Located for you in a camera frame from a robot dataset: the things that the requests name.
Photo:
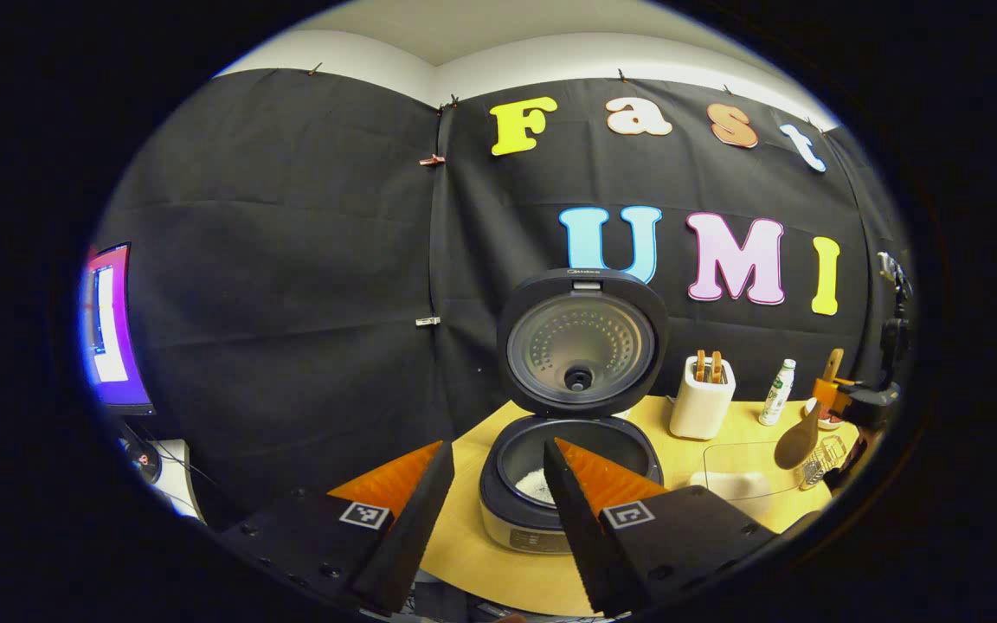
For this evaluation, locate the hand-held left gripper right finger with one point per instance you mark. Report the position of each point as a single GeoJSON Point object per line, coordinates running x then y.
{"type": "Point", "coordinates": [589, 545]}

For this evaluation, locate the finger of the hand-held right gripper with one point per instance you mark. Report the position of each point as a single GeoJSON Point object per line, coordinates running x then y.
{"type": "Point", "coordinates": [871, 405]}

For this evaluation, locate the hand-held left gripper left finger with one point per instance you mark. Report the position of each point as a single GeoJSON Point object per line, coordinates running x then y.
{"type": "Point", "coordinates": [412, 536]}

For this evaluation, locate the wooden spoon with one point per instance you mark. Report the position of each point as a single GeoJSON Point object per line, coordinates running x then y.
{"type": "Point", "coordinates": [797, 441]}

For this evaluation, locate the dark grey rice cooker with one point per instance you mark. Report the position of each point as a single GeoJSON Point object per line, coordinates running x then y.
{"type": "Point", "coordinates": [581, 346]}

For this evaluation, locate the white drink bottle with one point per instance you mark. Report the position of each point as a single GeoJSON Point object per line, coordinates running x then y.
{"type": "Point", "coordinates": [777, 398]}

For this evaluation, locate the clear plastic container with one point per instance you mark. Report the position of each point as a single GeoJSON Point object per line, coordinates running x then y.
{"type": "Point", "coordinates": [741, 454]}

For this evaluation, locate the toast bread slice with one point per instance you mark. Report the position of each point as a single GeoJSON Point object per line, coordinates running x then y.
{"type": "Point", "coordinates": [716, 367]}
{"type": "Point", "coordinates": [700, 365]}

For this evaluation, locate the white toaster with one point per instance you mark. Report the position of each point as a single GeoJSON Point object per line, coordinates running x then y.
{"type": "Point", "coordinates": [702, 411]}

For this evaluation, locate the white side desk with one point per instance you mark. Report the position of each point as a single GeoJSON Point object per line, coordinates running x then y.
{"type": "Point", "coordinates": [176, 476]}

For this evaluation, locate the black monitor stand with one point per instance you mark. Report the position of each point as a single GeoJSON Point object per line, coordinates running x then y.
{"type": "Point", "coordinates": [144, 459]}

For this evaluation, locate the black backdrop cloth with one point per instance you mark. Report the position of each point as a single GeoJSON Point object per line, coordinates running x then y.
{"type": "Point", "coordinates": [291, 260]}

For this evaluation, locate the computer monitor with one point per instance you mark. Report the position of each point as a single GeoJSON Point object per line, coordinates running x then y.
{"type": "Point", "coordinates": [113, 329]}

